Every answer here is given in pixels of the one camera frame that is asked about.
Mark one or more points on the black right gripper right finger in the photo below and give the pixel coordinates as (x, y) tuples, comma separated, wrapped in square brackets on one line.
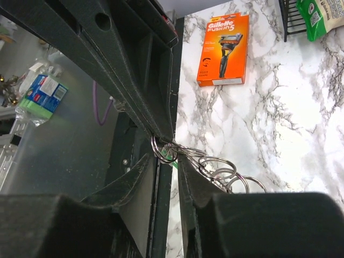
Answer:
[(219, 224)]

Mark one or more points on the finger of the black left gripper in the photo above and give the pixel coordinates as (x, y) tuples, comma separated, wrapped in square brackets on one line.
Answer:
[(148, 37), (84, 31)]

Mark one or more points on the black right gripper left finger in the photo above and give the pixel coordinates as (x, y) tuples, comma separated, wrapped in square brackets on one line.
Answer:
[(113, 222)]

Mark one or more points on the metal numbered key ring disc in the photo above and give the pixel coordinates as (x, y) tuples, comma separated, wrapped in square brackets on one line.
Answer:
[(219, 171)]

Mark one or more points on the key with green tag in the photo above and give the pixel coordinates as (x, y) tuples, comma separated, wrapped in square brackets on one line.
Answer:
[(170, 157)]

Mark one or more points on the orange razor package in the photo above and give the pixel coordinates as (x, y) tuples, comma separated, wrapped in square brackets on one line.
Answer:
[(224, 53)]

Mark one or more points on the blue green box below table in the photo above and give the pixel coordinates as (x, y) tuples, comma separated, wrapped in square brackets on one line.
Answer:
[(43, 97)]

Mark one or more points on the green white packet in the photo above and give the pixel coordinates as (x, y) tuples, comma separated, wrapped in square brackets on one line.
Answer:
[(320, 16)]

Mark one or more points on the black wire basket rack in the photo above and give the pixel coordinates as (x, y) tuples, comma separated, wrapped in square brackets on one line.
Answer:
[(292, 20)]

